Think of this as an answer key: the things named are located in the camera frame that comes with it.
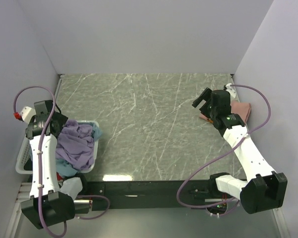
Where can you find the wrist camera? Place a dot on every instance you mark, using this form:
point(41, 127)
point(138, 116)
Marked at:
point(41, 107)
point(231, 89)

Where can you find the white laundry basket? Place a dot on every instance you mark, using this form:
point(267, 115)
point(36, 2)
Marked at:
point(93, 153)

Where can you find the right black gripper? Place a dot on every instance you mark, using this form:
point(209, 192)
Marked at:
point(205, 105)

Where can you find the red garment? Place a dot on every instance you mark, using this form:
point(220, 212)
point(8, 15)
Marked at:
point(59, 178)

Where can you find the black garment in basket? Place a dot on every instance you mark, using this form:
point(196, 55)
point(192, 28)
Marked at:
point(28, 165)

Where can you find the aluminium rail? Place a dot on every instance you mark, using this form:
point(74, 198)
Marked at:
point(24, 192)

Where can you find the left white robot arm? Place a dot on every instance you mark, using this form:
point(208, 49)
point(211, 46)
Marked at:
point(46, 199)

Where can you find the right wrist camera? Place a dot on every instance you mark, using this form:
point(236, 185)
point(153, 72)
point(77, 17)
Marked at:
point(231, 89)

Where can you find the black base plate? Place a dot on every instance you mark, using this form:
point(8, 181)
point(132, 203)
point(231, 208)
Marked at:
point(149, 194)

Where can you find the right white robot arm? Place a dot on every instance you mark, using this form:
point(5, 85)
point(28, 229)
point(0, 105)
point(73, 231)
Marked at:
point(264, 188)

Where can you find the light blue t shirt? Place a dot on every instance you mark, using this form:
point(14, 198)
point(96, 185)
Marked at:
point(67, 168)

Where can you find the purple t shirt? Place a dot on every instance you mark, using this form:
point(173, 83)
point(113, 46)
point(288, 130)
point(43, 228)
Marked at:
point(75, 144)

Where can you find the folded pink t shirt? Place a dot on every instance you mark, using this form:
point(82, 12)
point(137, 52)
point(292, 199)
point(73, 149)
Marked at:
point(242, 109)

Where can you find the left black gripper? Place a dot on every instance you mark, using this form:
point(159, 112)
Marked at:
point(56, 127)

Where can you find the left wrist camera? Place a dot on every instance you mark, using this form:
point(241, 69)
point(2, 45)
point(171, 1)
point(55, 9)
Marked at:
point(41, 107)

